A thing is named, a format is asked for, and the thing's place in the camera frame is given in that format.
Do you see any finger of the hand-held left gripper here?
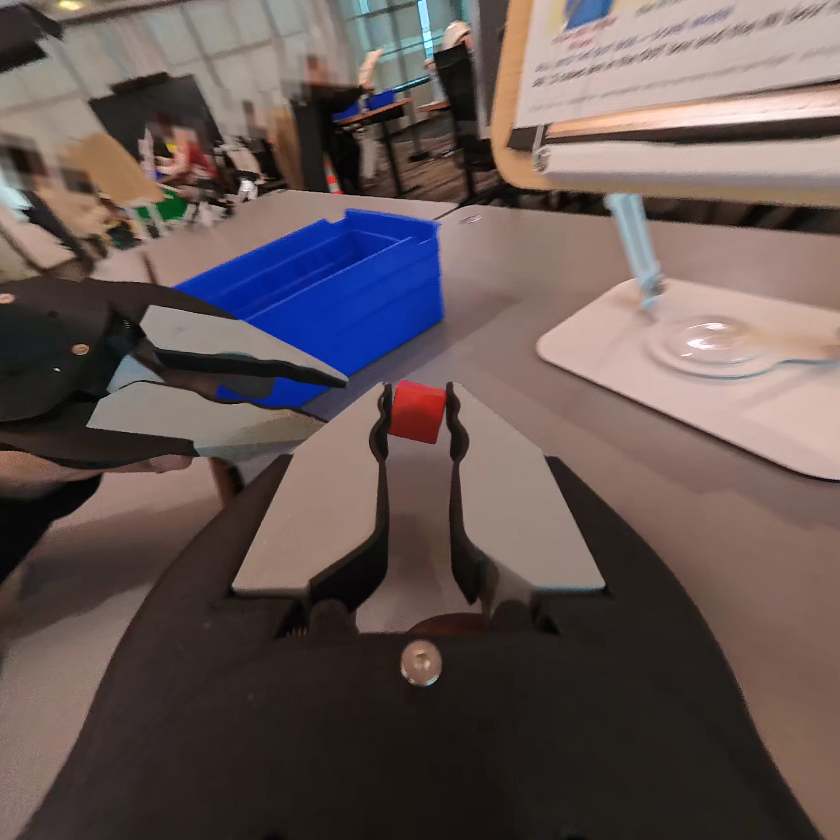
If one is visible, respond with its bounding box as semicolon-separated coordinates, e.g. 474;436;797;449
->
107;305;350;398
85;378;328;459

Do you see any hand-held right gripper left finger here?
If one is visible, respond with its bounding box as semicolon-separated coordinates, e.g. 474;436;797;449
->
231;382;393;613

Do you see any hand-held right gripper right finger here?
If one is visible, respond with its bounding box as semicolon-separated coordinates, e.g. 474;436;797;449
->
445;382;606;621

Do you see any red cube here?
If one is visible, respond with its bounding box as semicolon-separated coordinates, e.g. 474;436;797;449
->
388;379;448;445

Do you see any blue plastic bin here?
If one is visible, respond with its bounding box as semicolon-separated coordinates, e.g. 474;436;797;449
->
172;209;445;409

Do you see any person's left forearm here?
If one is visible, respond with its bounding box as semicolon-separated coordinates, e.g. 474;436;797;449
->
0;478;103;586

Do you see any person's left hand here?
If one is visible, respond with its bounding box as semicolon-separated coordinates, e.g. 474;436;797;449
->
0;449;195;504

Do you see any green bin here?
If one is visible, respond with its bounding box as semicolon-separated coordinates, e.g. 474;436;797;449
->
130;186;193;228

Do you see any tan board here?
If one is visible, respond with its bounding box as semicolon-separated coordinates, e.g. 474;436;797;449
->
64;131;166;206

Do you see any black display panel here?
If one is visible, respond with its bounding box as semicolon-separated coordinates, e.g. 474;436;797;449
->
88;73;221;173

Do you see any wooden background table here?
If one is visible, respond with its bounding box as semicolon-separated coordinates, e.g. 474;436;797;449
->
331;98;455;198

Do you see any small blue bin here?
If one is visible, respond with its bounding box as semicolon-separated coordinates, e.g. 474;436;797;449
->
331;91;400;123

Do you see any black chair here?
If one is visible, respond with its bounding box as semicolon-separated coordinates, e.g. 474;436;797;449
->
432;42;494;201

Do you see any instruction sheet on stand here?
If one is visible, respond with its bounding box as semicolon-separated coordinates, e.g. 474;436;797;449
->
489;0;840;481

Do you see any printed instruction sheet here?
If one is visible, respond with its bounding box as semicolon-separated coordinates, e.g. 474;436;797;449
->
512;0;840;130

